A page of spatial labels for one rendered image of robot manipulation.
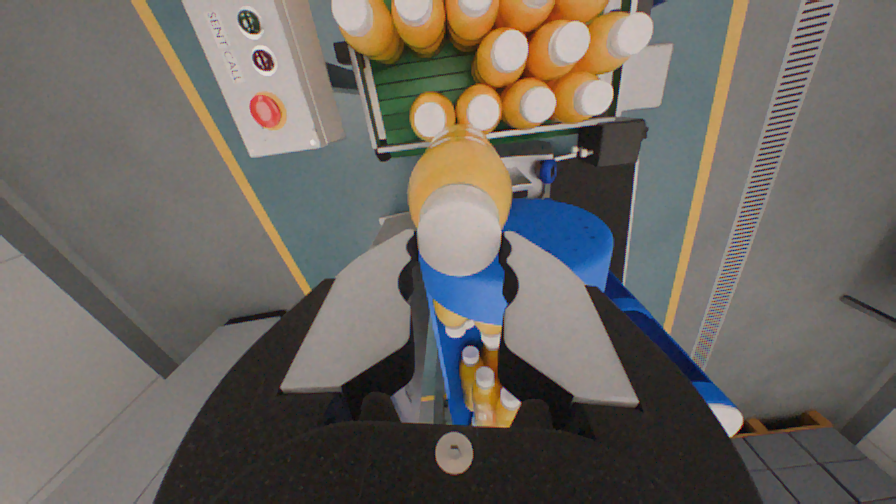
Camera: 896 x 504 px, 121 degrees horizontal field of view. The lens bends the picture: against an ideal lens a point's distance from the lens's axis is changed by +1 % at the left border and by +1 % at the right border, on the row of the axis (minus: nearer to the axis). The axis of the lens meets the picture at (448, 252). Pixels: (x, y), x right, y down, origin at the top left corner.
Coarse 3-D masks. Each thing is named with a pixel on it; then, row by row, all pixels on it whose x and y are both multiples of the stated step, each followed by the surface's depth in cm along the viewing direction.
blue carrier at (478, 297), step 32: (512, 224) 42; (544, 224) 40; (576, 224) 39; (576, 256) 32; (608, 256) 32; (448, 288) 33; (480, 288) 30; (480, 320) 33; (448, 352) 60; (480, 352) 73; (448, 384) 58
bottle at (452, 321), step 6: (432, 300) 47; (438, 306) 45; (438, 312) 46; (444, 312) 45; (450, 312) 44; (444, 318) 46; (450, 318) 45; (456, 318) 45; (462, 318) 46; (444, 324) 48; (450, 324) 46; (456, 324) 46; (462, 324) 49
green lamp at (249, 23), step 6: (240, 12) 27; (246, 12) 27; (252, 12) 27; (240, 18) 27; (246, 18) 27; (252, 18) 27; (240, 24) 28; (246, 24) 28; (252, 24) 28; (258, 24) 28; (246, 30) 28; (252, 30) 28; (258, 30) 28
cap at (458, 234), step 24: (456, 192) 12; (432, 216) 11; (456, 216) 11; (480, 216) 11; (432, 240) 12; (456, 240) 12; (480, 240) 12; (432, 264) 12; (456, 264) 12; (480, 264) 12
